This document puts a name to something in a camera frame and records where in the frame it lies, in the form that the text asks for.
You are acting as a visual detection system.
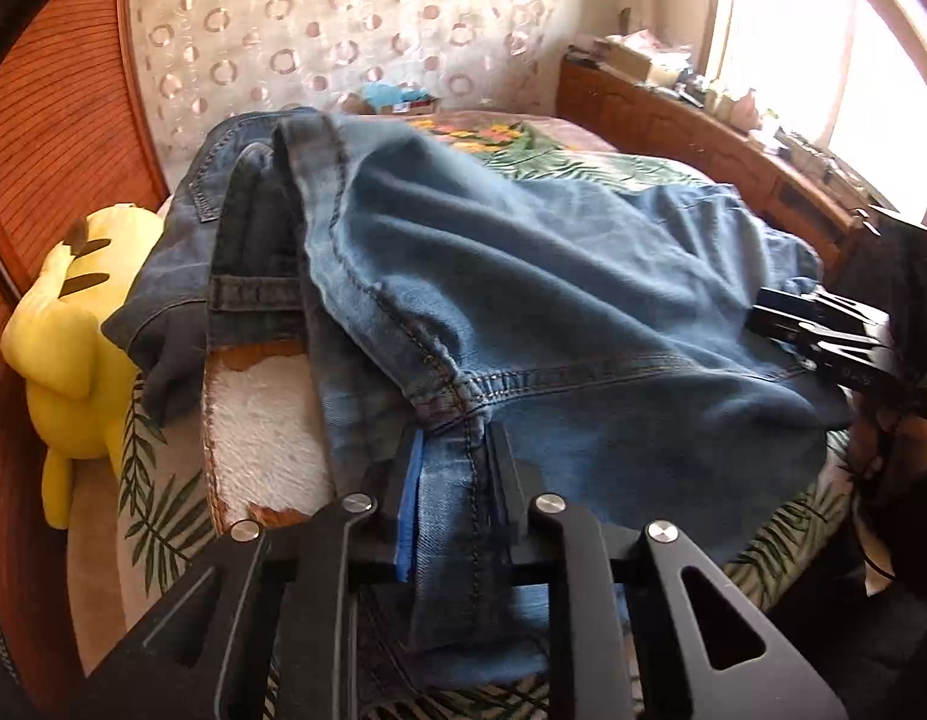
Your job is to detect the wooden side cabinet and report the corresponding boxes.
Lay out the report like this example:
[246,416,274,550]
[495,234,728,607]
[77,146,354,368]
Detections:
[557,52,877,271]

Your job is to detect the circle patterned curtain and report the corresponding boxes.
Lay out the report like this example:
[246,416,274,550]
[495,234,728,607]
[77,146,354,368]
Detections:
[129,0,584,166]

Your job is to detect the yellow plush toy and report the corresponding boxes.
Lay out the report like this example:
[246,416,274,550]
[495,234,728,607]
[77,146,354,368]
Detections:
[0,204,164,530]

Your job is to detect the window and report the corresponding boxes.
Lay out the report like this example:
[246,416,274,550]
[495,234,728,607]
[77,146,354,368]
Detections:
[695,0,927,218]

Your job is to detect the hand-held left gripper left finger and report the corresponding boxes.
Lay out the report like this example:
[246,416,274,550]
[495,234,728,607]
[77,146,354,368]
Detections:
[73,429,428,720]

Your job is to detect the blue denim pants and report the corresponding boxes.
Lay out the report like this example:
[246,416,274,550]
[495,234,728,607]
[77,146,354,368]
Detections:
[101,106,854,695]

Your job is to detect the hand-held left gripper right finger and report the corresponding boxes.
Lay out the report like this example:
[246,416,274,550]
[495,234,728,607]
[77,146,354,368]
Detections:
[490,426,848,720]

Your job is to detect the cardboard box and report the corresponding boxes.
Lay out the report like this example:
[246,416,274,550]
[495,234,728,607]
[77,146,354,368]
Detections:
[605,37,693,80]

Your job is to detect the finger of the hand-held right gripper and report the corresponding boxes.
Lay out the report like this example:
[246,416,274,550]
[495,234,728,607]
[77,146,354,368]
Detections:
[755,286,888,327]
[743,311,888,391]

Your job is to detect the wooden louvered wardrobe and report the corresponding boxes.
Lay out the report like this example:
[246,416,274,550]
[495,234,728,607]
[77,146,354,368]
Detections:
[0,0,172,713]

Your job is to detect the bed with floral sheet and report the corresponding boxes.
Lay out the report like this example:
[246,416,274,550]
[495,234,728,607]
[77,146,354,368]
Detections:
[65,109,869,720]

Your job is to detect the box with blue cloth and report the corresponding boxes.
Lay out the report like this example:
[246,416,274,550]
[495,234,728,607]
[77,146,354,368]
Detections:
[358,82,442,116]

